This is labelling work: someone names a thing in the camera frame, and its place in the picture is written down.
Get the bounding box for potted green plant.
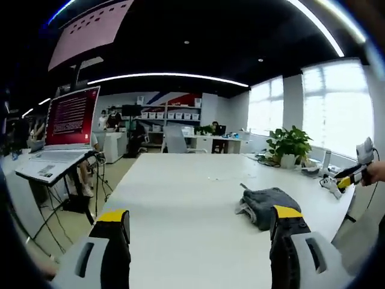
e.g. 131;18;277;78
266;125;313;169

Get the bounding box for white cabinet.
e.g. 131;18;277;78
102;129;129;165

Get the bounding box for black laptop stand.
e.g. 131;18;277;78
28;150;106;241

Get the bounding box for grey towel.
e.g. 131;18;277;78
234;187;302;232

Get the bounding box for white storage shelf with bins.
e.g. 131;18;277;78
132;95;203;148

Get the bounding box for white desk with drawers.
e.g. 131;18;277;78
183;134;243;154

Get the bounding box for large hanging display screen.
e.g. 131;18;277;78
48;0;135;72

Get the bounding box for black monitor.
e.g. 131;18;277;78
121;104;143;117

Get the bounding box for open laptop with red screen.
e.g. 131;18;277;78
14;85;101;185

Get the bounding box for black cable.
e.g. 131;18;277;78
345;147;380;223

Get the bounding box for white office chair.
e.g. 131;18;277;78
161;125;208;154

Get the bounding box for person's right hand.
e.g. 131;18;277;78
360;160;385;187

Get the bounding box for small green plant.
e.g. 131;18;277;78
194;124;214;136

